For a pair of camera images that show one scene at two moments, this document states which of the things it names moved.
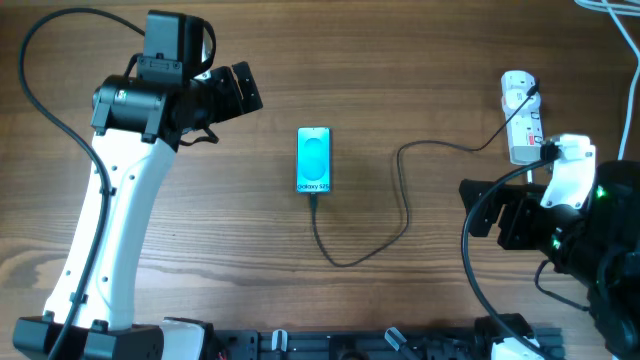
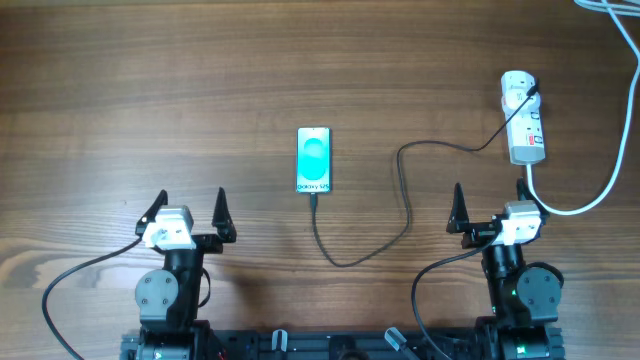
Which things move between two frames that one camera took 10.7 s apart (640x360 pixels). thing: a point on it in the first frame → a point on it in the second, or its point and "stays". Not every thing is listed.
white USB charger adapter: (514, 98) stays
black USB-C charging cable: (313, 196) stays
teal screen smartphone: (313, 159) stays
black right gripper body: (527, 223) → (478, 234)
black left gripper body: (223, 98) → (204, 245)
